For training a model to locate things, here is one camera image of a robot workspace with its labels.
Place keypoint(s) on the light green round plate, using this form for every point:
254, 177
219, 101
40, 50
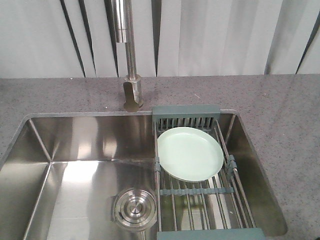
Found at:
189, 154

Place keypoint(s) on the grey dish drying rack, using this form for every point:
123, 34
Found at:
199, 194

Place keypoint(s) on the round steel sink drain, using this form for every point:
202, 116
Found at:
134, 209

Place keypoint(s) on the steel kitchen faucet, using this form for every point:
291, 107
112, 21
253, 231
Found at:
124, 33

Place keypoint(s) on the stainless steel sink basin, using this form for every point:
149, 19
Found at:
61, 173

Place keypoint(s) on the white pleated curtain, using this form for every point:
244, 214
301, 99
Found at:
76, 38

